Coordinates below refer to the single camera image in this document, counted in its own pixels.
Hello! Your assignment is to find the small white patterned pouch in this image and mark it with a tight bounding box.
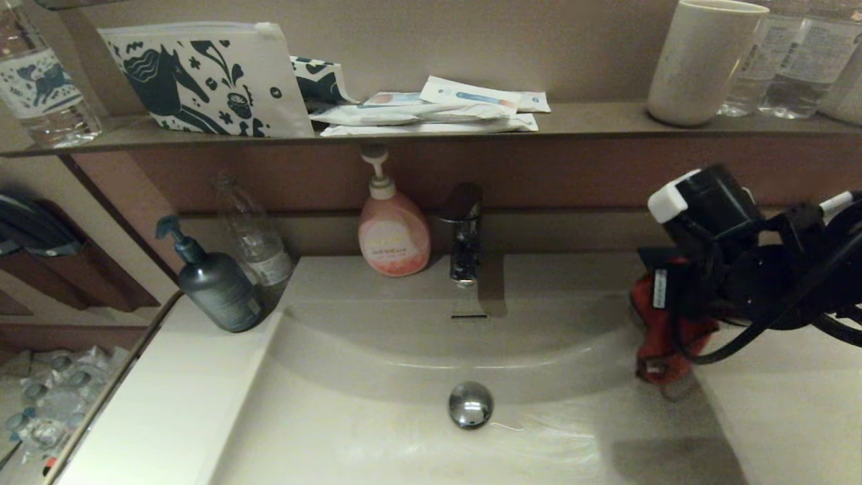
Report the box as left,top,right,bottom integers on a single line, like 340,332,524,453
290,56,358,113

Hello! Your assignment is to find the white sachet with pink print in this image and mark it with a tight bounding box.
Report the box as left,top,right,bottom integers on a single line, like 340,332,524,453
362,92,432,107

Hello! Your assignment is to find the white ceramic sink basin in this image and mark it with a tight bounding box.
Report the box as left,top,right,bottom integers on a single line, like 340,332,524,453
209,253,748,485

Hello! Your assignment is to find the flat white sachet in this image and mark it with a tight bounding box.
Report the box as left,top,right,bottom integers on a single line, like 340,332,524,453
320,115,539,137

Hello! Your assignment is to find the white ceramic cup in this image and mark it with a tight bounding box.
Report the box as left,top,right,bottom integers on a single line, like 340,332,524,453
818,51,862,126
646,0,770,127

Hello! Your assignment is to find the water bottle blue print label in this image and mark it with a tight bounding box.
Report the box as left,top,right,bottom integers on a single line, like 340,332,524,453
0,0,103,149

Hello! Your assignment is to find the dark teal pump bottle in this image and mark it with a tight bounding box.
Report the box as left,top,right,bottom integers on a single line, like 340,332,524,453
156,216,265,333

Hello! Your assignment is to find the dark blue folded bag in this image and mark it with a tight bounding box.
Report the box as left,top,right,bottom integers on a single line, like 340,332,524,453
0,194,85,258

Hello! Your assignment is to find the clear water bottle white label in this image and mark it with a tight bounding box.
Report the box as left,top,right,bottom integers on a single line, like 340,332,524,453
758,0,862,121
719,0,776,117

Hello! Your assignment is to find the white horse print pouch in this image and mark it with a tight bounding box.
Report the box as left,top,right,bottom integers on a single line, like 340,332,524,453
98,22,315,139

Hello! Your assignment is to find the shrink-wrapped water bottle pack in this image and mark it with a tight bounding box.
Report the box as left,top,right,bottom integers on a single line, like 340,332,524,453
0,347,132,472

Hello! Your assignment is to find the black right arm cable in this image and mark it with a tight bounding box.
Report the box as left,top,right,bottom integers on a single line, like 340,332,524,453
673,202,862,366

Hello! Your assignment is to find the empty clear plastic bottle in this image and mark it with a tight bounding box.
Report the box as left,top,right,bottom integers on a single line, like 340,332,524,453
213,173,294,289

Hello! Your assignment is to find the pink soap pump bottle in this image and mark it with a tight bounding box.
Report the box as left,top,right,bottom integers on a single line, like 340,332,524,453
357,147,432,278

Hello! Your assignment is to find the orange-red microfibre cloth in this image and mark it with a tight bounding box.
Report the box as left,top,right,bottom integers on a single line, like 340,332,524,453
630,258,720,386

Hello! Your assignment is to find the chrome lever faucet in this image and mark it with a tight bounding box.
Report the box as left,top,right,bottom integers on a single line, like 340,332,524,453
438,183,483,289

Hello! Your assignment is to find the chrome drain stopper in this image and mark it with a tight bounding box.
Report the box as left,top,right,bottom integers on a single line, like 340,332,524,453
448,381,494,430

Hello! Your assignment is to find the brown wall shelf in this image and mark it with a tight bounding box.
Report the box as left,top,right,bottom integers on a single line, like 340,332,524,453
0,100,862,158

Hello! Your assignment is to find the white toothbrush sachet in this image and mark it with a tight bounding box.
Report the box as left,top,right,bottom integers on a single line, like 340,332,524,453
419,75,523,114

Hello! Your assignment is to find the dark teal box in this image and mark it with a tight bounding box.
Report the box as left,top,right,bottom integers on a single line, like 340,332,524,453
637,247,674,270

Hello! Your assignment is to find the long white sachet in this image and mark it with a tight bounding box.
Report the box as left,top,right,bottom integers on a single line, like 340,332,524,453
310,103,516,127

